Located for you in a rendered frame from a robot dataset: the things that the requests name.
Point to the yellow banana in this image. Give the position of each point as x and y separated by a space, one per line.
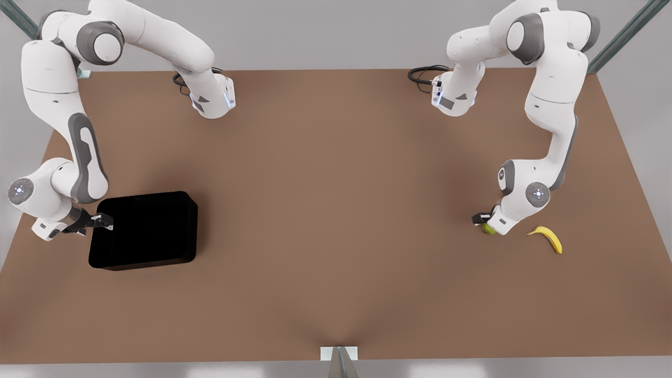
548 237

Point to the green apple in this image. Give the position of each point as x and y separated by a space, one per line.
489 229

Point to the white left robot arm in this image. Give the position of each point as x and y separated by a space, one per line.
551 84

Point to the silver frame post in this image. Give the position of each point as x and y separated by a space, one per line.
622 34
21 18
340 362

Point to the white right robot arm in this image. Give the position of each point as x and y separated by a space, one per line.
52 84

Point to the black storage box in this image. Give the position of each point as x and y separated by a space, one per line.
144 231

